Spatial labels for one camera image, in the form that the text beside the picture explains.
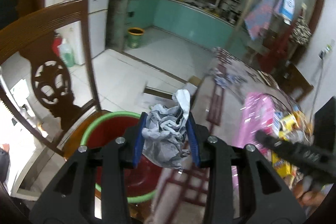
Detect grey paper ball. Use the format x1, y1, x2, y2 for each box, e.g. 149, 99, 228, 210
142, 89, 191, 169

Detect yellow cardboard box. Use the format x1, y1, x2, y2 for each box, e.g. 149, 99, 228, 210
271, 110, 308, 180

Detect yellow green trash bin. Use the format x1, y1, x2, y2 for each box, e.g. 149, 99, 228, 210
127, 27, 145, 49

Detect teal kitchen counter cabinets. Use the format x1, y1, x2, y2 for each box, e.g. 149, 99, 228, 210
126, 0, 248, 57

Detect right hand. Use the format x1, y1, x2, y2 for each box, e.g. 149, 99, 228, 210
292, 176, 333, 207

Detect red basin with green rim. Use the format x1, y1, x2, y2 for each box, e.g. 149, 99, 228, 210
80, 111, 162, 203

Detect pink snack package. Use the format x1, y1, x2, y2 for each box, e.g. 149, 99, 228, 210
232, 92, 275, 155

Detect red hanging garment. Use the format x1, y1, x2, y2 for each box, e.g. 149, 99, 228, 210
260, 25, 293, 73

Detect green detergent bottle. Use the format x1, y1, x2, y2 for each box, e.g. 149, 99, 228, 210
58, 38, 75, 68

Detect dark carved wooden chair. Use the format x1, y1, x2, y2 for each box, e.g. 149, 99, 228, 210
1, 0, 102, 156

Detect pink blue plaid cloth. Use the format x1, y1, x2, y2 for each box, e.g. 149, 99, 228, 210
244, 0, 284, 40

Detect leopard print bag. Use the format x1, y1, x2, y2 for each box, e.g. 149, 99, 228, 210
289, 16, 311, 46

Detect wooden chair by wall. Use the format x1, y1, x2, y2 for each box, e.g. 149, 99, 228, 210
278, 63, 314, 102

